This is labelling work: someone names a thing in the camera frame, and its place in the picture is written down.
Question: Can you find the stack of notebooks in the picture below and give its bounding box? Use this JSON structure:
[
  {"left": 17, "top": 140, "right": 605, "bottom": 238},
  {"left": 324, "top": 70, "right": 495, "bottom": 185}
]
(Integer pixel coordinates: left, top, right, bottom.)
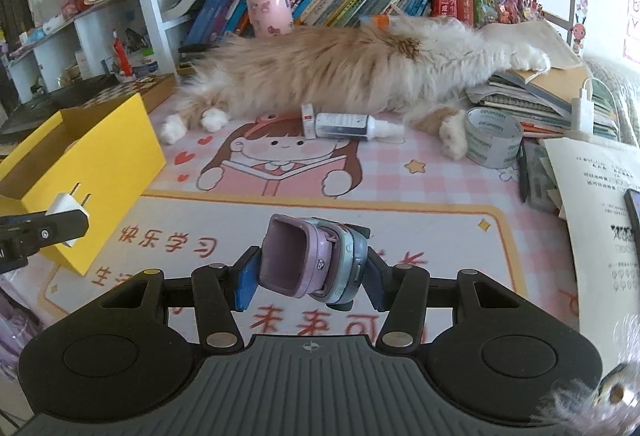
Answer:
[{"left": 466, "top": 21, "right": 620, "bottom": 141}]

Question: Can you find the black electronic keyboard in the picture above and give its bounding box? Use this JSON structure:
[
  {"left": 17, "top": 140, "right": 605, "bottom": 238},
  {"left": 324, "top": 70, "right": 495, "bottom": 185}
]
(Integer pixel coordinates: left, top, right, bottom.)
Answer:
[{"left": 1, "top": 75, "right": 118, "bottom": 144}]

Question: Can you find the small white plug adapter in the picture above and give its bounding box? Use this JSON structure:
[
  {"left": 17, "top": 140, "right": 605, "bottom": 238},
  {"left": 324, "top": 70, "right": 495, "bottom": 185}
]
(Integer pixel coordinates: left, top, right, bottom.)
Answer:
[{"left": 46, "top": 182, "right": 90, "bottom": 247}]

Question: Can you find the pink checkered table mat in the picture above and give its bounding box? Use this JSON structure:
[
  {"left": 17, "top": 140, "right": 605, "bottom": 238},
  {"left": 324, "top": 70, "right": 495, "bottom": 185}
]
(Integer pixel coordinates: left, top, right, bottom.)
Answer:
[{"left": 1, "top": 115, "right": 578, "bottom": 326}]

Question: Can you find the purple blue kids watch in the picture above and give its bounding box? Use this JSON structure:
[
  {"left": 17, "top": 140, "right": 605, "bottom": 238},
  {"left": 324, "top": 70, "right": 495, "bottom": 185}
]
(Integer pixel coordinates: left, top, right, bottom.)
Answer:
[{"left": 259, "top": 214, "right": 370, "bottom": 311}]

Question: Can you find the pink cartoon cup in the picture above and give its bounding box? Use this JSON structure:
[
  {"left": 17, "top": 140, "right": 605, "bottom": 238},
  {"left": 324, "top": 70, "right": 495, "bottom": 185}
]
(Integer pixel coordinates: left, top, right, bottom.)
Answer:
[{"left": 246, "top": 0, "right": 294, "bottom": 38}]

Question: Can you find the fluffy orange white cat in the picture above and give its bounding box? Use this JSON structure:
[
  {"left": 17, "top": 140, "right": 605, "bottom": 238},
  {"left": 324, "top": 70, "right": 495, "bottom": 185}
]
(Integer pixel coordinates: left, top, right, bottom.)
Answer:
[{"left": 158, "top": 16, "right": 551, "bottom": 159}]

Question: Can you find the clear tape roll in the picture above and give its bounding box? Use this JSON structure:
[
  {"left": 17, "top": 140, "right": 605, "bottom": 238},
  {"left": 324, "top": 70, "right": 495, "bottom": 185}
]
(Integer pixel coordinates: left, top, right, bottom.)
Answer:
[{"left": 464, "top": 107, "right": 523, "bottom": 169}]

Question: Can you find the wooden chessboard box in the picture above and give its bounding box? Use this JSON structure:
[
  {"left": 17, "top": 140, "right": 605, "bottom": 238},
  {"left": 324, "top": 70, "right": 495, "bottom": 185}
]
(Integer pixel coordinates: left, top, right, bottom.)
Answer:
[{"left": 81, "top": 75, "right": 176, "bottom": 113}]

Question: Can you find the white red staples box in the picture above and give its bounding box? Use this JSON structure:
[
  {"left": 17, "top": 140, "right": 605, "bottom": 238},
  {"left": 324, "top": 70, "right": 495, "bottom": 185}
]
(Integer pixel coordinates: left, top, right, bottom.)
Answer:
[{"left": 300, "top": 103, "right": 317, "bottom": 140}]

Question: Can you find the yellow cardboard box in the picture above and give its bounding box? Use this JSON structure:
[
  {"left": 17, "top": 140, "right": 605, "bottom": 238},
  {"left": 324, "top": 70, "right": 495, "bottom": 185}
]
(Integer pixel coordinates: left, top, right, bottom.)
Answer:
[{"left": 1, "top": 94, "right": 165, "bottom": 275}]

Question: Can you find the white printed paper sheet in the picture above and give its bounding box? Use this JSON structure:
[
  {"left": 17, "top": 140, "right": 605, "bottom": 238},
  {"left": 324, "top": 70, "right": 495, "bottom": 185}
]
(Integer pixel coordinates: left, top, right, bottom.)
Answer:
[{"left": 544, "top": 138, "right": 639, "bottom": 369}]

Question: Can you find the white spray bottle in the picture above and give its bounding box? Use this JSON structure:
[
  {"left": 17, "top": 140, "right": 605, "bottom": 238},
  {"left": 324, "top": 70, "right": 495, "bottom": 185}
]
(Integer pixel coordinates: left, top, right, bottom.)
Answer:
[{"left": 314, "top": 113, "right": 405, "bottom": 141}]

